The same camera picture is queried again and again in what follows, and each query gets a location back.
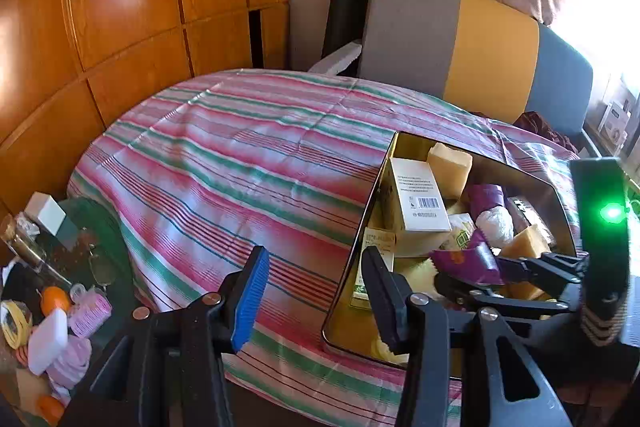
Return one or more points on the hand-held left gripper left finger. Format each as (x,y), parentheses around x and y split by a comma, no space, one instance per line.
(250,302)

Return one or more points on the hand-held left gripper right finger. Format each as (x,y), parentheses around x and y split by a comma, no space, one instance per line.
(382,302)

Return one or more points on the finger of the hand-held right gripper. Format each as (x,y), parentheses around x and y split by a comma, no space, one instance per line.
(550,268)
(500,299)

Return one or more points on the yellow sponge block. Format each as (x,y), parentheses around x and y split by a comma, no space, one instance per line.
(450,164)
(527,239)
(522,289)

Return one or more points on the purple snack packet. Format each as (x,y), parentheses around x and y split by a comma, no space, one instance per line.
(470,262)
(487,197)

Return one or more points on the gold rectangular tin box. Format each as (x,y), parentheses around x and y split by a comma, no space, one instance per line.
(340,332)

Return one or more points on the small green beige box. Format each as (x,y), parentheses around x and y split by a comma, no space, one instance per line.
(375,247)

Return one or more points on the white cardboard box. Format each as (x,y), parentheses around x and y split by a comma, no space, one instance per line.
(417,192)

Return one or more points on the white printed carton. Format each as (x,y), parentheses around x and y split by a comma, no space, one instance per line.
(615,122)

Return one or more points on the dark red cloth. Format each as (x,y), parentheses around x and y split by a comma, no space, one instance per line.
(545,127)

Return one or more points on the striped tablecloth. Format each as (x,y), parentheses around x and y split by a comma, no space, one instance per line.
(225,157)

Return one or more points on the glass side table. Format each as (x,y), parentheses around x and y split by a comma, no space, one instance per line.
(95,219)

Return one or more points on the pink striped packet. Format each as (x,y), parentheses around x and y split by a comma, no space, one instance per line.
(70,362)

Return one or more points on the orange fruit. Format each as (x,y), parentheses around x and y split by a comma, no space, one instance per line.
(50,409)
(55,301)

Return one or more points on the white foam block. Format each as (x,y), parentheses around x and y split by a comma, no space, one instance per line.
(47,342)

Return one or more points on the small white box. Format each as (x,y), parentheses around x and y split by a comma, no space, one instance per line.
(45,212)

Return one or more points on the glass jar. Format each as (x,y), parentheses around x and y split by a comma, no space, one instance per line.
(20,247)

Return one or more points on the yellow tape roll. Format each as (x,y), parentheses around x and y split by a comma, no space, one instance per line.
(12,324)

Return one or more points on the grey yellow blue armchair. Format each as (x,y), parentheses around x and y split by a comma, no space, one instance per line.
(410,32)

